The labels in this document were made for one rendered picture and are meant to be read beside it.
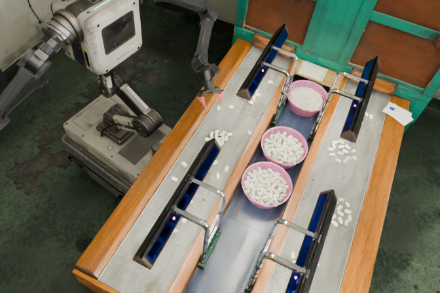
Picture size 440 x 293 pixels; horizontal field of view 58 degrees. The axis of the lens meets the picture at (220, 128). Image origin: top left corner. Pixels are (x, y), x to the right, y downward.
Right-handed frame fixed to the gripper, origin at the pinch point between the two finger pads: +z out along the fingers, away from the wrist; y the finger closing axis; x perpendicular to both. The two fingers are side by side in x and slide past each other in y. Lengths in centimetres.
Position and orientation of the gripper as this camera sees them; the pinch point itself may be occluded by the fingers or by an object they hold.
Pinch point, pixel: (213, 104)
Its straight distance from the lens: 218.5
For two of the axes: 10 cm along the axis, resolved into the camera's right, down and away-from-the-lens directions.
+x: 3.7, 1.8, -9.1
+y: -9.1, 2.8, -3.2
